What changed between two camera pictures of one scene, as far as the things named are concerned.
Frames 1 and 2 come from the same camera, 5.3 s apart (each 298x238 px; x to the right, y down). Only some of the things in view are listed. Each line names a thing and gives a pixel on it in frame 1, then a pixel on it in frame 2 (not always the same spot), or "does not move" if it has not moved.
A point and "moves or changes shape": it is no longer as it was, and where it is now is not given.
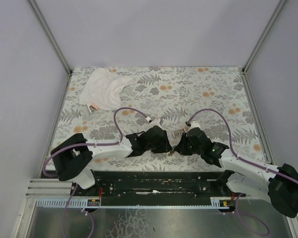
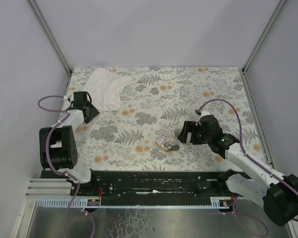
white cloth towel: (103, 87) does not move
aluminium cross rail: (45, 188) does not move
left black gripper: (161, 140) -> (88, 114)
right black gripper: (188, 143) -> (191, 132)
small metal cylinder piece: (175, 134) moves or changes shape
